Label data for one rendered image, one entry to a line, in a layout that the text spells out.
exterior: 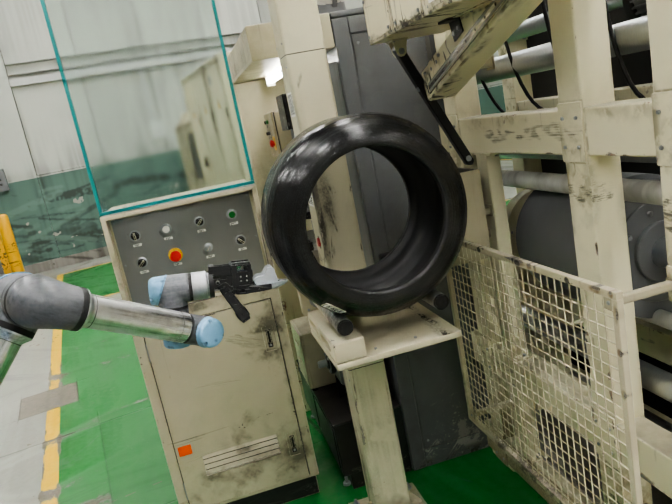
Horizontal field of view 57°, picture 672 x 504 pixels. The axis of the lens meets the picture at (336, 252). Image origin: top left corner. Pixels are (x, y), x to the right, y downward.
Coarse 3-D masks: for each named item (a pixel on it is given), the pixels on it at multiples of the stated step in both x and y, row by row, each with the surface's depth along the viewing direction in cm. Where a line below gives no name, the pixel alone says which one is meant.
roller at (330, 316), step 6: (318, 306) 190; (324, 312) 182; (330, 312) 177; (330, 318) 175; (336, 318) 171; (342, 318) 169; (336, 324) 169; (342, 324) 167; (348, 324) 167; (342, 330) 167; (348, 330) 168
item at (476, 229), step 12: (468, 168) 208; (468, 180) 202; (480, 180) 203; (468, 192) 202; (480, 192) 203; (468, 204) 203; (480, 204) 204; (468, 216) 204; (480, 216) 205; (468, 228) 204; (480, 228) 205; (468, 240) 205; (480, 240) 206; (468, 252) 206; (456, 264) 205
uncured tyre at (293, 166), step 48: (288, 144) 176; (336, 144) 158; (384, 144) 161; (432, 144) 165; (288, 192) 158; (432, 192) 192; (288, 240) 160; (432, 240) 192; (336, 288) 164; (384, 288) 192; (432, 288) 174
